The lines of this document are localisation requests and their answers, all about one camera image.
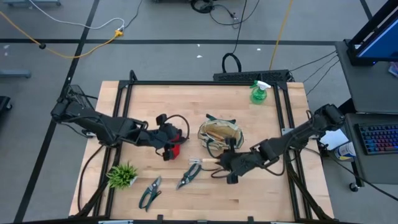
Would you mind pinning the black perforated box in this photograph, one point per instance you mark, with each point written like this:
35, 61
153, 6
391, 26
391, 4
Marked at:
248, 75

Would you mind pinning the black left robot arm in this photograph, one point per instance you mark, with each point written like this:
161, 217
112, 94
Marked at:
99, 124

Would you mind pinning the cream canvas green-trimmed garden bag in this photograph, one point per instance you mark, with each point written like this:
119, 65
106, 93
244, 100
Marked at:
206, 143

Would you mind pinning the grey keyboard desk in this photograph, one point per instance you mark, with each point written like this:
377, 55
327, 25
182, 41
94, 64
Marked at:
379, 168

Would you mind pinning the white paper sheet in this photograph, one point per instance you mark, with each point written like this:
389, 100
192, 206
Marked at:
335, 140

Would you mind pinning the white and blue can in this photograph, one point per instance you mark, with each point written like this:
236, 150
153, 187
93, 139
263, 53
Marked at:
345, 152

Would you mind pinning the red and black garden glove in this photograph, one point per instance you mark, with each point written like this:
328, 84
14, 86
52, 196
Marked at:
175, 152

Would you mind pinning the green plastic spray bottle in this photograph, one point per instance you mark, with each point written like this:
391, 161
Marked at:
258, 95

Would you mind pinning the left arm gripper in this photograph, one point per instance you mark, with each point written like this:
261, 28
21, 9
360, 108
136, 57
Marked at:
155, 138

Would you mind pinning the large monitor on black stand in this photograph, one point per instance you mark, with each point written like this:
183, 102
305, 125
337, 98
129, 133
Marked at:
379, 43

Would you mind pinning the small potted green plant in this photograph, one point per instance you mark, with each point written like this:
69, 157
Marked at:
122, 175

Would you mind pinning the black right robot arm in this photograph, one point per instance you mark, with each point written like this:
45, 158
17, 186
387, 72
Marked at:
295, 137

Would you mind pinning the backlit rainbow keyboard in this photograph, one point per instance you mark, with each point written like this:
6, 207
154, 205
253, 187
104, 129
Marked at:
382, 138

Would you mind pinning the black aluminium table frame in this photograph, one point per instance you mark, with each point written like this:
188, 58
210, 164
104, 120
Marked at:
202, 83

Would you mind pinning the black floor equipment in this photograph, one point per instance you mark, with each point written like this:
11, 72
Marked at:
3, 104

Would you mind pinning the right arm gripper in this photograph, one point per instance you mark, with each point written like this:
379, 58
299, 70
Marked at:
244, 161

